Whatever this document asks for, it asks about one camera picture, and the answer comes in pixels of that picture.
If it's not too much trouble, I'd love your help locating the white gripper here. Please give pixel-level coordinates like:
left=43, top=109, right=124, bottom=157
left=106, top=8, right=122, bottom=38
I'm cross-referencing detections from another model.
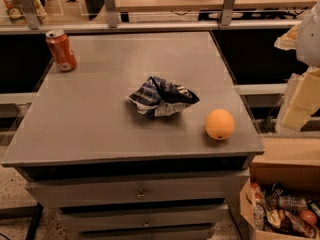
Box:
left=274, top=2, right=320, bottom=131

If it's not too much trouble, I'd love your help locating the blue chip bag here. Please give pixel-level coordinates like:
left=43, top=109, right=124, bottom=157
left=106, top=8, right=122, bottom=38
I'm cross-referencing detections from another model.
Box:
left=128, top=76, right=200, bottom=118

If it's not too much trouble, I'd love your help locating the orange-red soda can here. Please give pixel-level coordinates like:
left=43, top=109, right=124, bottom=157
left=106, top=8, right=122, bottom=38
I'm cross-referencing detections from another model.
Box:
left=46, top=30, right=77, bottom=72

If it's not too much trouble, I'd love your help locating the orange fruit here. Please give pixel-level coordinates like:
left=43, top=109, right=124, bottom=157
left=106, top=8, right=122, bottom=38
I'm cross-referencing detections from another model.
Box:
left=205, top=109, right=235, bottom=140

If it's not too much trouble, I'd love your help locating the cardboard box of snacks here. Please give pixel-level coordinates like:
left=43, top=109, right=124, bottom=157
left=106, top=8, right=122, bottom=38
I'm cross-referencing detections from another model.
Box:
left=240, top=163, right=320, bottom=240

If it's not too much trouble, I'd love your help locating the clear plastic bottle in box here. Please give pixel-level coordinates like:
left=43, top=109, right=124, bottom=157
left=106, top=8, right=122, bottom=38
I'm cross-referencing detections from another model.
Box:
left=266, top=196, right=307, bottom=212

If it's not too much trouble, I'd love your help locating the red apple in box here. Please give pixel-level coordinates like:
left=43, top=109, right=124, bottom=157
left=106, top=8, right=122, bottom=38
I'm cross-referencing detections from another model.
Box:
left=299, top=210, right=317, bottom=226

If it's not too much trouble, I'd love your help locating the grey metal railing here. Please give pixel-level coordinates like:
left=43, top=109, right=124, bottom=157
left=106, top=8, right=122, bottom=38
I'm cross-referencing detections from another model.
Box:
left=0, top=0, right=303, bottom=35

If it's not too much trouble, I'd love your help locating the grey drawer cabinet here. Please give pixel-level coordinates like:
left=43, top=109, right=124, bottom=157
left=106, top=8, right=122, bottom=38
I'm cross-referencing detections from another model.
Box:
left=2, top=32, right=264, bottom=240

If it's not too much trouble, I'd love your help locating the colourful snack box background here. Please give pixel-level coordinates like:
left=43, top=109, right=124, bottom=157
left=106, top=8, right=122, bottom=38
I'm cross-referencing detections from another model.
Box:
left=0, top=0, right=47, bottom=25

